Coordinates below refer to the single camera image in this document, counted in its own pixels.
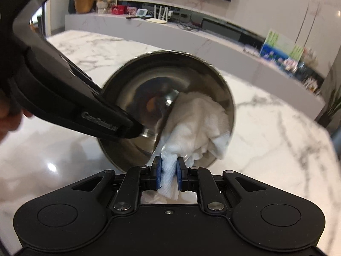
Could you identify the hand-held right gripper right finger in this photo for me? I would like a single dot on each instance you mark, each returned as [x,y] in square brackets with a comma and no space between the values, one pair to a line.
[180,174]

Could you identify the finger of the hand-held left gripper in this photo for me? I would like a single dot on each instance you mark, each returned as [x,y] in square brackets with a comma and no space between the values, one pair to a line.
[82,76]
[106,122]

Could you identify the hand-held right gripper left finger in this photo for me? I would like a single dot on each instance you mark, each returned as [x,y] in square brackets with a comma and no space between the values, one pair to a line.
[157,174]

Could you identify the steel bowl with blue outside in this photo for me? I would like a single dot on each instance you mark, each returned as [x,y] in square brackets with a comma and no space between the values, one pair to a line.
[138,90]

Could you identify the white paper towel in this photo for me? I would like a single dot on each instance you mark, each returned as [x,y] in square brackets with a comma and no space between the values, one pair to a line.
[197,122]

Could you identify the person's left hand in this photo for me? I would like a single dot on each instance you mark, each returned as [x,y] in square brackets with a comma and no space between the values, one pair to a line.
[9,117]

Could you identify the dark slim vase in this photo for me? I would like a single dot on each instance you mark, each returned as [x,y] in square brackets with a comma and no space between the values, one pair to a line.
[71,5]

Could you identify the gold round vase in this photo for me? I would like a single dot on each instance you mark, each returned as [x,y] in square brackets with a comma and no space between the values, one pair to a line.
[84,2]

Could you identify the red box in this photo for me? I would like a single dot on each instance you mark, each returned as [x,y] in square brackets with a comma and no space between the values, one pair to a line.
[118,10]

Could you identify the yellow flower bouquet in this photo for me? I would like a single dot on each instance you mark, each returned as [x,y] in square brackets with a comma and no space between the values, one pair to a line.
[104,4]

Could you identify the pink box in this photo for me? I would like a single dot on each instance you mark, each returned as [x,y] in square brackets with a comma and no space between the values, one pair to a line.
[132,10]

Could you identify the small white display device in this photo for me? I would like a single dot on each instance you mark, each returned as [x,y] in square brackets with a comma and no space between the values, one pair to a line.
[141,12]

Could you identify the white router with antennas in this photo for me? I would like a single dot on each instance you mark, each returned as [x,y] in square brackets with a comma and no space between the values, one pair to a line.
[157,20]

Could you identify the white marble television bench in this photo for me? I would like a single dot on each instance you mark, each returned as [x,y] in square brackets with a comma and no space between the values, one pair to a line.
[186,37]

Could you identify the blue and green painting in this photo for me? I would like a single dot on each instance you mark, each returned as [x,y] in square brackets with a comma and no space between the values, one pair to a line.
[274,50]

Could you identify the potted plant with long leaves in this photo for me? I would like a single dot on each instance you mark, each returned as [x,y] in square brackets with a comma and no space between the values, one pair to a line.
[327,120]

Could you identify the cow-pattern figurine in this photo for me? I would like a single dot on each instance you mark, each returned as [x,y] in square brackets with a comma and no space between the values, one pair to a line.
[312,84]

